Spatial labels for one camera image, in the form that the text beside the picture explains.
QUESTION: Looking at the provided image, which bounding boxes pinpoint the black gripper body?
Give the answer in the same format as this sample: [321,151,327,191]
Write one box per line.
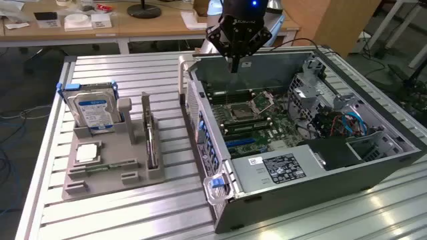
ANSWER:
[218,0,270,57]

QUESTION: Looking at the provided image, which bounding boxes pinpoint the green graphics card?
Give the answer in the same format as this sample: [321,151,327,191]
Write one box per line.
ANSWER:
[141,91,162,171]

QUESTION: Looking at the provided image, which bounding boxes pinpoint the white booklet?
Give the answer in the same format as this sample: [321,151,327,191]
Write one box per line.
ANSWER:
[181,11,209,30]

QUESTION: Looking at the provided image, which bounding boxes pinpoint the cardboard box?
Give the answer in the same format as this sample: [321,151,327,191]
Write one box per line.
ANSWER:
[193,0,211,17]

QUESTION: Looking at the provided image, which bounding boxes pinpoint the metal socket cover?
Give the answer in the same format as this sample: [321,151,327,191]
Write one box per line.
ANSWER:
[249,90,278,111]

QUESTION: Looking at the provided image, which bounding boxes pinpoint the black lamp base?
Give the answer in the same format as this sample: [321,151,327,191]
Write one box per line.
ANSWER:
[126,0,163,20]

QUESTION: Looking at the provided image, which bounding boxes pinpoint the wooden cabinet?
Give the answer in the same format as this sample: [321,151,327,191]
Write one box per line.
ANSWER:
[277,0,383,58]

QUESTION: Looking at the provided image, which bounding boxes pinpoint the metal disk bay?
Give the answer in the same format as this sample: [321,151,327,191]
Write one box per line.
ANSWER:
[286,72,335,121]

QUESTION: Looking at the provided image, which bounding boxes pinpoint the CPU socket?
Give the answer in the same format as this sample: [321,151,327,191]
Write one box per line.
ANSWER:
[226,102,258,123]

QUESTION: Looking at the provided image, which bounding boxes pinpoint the green RAM stick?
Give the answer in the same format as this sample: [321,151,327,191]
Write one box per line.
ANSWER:
[83,162,125,173]
[223,121,271,131]

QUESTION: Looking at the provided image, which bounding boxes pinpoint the plain white box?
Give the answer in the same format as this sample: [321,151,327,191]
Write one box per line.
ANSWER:
[90,13,114,30]

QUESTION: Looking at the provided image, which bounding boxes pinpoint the green motherboard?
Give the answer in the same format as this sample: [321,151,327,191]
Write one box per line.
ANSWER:
[203,84,311,158]

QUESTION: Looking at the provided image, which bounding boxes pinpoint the blue expansion slot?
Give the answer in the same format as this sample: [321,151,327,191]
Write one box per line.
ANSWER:
[225,136,257,148]

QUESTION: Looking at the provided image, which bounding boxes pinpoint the white box with tape roll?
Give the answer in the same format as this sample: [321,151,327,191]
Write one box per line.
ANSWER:
[63,13,94,32]

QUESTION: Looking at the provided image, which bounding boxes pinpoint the black floor stand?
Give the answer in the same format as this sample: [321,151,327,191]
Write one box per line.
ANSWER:
[386,59,427,88]

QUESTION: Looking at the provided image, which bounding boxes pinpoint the hard disk with blue caddy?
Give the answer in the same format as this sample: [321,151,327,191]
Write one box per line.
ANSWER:
[56,80,122,137]

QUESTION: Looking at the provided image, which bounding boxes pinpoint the wooden desk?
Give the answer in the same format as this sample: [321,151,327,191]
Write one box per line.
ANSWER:
[0,0,302,55]

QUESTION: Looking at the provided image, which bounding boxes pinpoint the black plastic shroud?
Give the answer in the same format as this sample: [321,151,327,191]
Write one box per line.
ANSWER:
[305,137,365,171]

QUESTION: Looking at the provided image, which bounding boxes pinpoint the white box with black top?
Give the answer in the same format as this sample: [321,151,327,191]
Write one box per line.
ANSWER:
[32,11,63,29]

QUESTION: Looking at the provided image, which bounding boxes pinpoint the grey parts rack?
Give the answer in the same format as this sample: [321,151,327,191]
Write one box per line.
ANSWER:
[62,97,167,201]

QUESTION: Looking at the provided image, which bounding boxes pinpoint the grey power supply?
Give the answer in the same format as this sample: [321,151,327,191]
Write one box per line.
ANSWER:
[230,144,327,195]

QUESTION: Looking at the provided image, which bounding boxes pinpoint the black chair base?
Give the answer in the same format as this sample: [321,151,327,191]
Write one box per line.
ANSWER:
[19,46,71,75]

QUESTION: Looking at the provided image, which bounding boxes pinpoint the white paper card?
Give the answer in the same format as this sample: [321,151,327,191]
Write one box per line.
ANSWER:
[4,22,31,30]

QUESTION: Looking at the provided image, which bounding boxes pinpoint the silver CPU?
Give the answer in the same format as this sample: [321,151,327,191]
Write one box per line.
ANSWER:
[75,144,101,163]

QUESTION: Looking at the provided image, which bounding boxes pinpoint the open black PC case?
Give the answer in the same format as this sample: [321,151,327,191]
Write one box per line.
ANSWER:
[178,48,427,235]

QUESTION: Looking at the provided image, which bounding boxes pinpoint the black power cable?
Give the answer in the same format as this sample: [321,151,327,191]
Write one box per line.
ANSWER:
[271,37,338,55]

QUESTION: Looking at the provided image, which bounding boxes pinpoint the red wire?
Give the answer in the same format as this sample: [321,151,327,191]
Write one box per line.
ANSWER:
[329,113,345,137]

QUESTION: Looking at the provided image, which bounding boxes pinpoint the white table frame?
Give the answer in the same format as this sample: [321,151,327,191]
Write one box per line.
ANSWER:
[363,0,427,68]

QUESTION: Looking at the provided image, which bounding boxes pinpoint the blue wire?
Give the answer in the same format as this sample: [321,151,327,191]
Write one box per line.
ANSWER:
[343,112,369,137]

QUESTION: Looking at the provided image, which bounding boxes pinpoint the white floor cable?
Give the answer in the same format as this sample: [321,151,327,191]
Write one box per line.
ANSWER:
[0,104,54,120]

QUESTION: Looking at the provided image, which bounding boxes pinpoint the blue floor cables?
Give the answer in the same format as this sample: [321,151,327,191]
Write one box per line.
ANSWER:
[0,119,28,216]

